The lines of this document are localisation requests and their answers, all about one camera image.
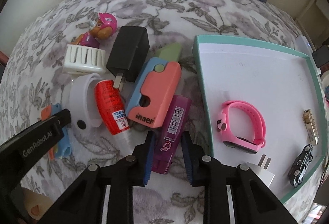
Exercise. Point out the orange carrot knife toy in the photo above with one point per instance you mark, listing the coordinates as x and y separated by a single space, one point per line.
63 148

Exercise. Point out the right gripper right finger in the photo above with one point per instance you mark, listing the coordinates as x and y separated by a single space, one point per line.
232 194

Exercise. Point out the red glue bottle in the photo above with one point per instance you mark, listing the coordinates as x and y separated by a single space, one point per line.
111 110

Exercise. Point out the gold usb stick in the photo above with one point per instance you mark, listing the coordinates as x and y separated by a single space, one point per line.
310 125

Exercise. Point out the teal white box lid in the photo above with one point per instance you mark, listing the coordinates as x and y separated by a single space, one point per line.
281 83

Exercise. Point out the floral patterned blanket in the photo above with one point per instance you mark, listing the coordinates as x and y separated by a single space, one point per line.
34 77

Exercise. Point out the white device with led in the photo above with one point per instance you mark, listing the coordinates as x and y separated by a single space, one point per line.
303 45

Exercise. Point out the white tape roll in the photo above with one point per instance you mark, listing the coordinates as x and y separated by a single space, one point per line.
82 104

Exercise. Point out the white power adapter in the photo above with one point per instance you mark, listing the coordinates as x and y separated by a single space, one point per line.
261 170

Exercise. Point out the black toy car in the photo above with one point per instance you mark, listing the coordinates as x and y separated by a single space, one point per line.
300 165

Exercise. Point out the purple correction tape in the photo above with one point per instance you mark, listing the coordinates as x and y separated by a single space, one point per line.
171 131

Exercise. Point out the black power adapter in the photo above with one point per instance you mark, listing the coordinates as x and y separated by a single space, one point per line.
128 54

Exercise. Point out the white slotted plastic holder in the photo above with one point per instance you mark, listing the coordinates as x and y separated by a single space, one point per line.
81 60

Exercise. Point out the pink puppy toy figure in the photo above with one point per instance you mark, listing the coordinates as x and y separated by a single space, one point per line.
101 29

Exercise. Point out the pink smart watch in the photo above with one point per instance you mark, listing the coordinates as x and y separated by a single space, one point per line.
241 125

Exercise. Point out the person hand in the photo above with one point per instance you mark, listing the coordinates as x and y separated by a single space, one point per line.
35 204

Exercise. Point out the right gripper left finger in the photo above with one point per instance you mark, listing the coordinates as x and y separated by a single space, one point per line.
84 200

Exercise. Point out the pink blue carrot knife toy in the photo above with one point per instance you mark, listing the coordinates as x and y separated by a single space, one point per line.
154 87

